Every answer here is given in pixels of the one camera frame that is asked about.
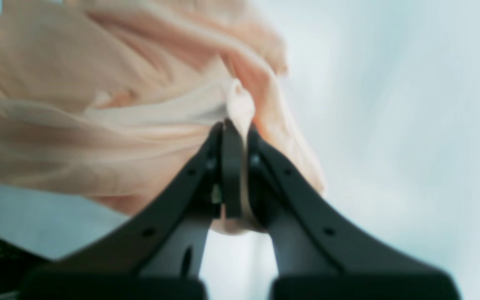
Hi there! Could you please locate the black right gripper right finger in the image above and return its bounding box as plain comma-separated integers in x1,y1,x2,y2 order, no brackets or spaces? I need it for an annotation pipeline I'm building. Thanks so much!
247,125,460,300

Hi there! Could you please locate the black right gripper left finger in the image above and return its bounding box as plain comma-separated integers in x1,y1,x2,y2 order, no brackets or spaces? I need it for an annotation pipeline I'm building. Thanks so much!
19,120,243,300

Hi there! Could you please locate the peach T-shirt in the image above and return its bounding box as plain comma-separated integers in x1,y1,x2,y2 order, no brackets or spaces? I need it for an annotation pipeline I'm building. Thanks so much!
0,0,326,215

